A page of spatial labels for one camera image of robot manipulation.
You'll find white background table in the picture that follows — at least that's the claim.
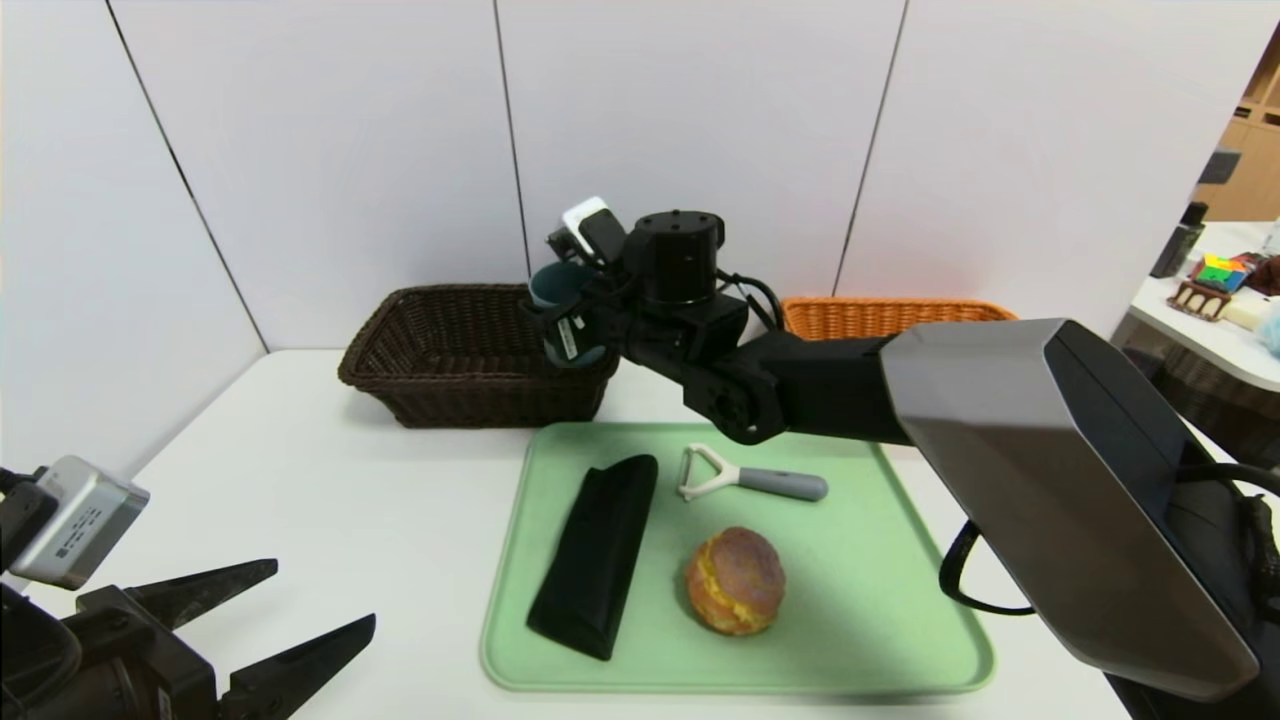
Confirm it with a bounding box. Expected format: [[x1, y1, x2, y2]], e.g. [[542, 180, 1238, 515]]
[[1128, 222, 1280, 393]]

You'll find dark green box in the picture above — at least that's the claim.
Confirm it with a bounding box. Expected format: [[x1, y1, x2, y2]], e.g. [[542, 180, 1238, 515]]
[[1148, 202, 1208, 280]]

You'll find orange wicker basket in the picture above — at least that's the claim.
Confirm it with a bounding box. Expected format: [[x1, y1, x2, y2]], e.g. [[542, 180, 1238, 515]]
[[780, 297, 1021, 343]]

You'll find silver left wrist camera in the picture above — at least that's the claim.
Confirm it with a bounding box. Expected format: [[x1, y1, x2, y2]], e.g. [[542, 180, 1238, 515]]
[[5, 455, 151, 591]]

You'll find black glasses case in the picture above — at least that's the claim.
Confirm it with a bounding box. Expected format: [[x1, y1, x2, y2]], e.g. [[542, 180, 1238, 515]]
[[526, 454, 659, 661]]

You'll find light green plastic tray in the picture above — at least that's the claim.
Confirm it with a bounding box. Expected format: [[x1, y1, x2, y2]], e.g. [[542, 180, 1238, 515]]
[[479, 421, 995, 695]]

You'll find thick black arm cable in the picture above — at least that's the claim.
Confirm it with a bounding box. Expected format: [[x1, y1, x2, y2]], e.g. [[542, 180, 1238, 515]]
[[938, 520, 1036, 616]]

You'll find dark brown wicker basket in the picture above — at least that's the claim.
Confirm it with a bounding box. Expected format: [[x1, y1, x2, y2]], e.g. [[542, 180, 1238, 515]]
[[337, 284, 622, 429]]

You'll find pink and yellow cream bun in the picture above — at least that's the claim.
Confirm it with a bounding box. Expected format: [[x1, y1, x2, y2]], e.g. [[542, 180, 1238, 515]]
[[684, 527, 787, 637]]

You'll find white peeler with grey handle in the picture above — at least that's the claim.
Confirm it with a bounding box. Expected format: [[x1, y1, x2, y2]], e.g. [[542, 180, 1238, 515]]
[[676, 444, 830, 504]]

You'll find chocolate cake toy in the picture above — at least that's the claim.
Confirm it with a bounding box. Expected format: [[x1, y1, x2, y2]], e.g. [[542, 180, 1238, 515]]
[[1165, 280, 1231, 323]]

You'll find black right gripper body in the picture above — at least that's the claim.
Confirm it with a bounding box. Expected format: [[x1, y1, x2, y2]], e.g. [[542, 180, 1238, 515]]
[[542, 305, 630, 364]]

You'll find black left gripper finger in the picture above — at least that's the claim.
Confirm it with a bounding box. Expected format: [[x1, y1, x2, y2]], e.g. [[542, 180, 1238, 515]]
[[124, 558, 279, 631], [218, 612, 376, 720]]

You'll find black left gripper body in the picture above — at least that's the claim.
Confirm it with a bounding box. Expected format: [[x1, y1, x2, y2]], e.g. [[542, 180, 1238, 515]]
[[57, 584, 221, 720]]

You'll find blue-grey plastic cup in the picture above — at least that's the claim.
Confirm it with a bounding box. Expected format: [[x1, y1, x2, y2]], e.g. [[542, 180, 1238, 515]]
[[528, 260, 611, 369]]

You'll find black right camera cable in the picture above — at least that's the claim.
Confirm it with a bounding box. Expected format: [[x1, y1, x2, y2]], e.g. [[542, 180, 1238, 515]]
[[715, 270, 789, 336]]

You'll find colourful puzzle cube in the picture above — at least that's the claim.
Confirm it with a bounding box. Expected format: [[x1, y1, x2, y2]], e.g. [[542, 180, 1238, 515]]
[[1193, 254, 1248, 294]]

